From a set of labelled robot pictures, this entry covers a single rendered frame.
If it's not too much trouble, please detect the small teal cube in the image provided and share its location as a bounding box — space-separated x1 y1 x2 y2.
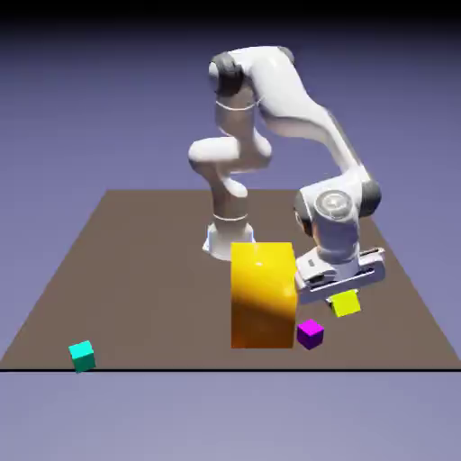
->
68 339 97 373

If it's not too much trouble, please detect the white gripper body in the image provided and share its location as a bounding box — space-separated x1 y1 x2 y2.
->
294 247 386 306

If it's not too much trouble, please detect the large orange box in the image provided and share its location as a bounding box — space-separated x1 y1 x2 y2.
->
230 241 299 349

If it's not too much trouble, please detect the small yellow cube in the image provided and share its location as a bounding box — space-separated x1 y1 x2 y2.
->
330 290 362 319

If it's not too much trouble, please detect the small magenta cube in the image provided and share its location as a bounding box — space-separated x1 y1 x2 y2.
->
296 318 325 351

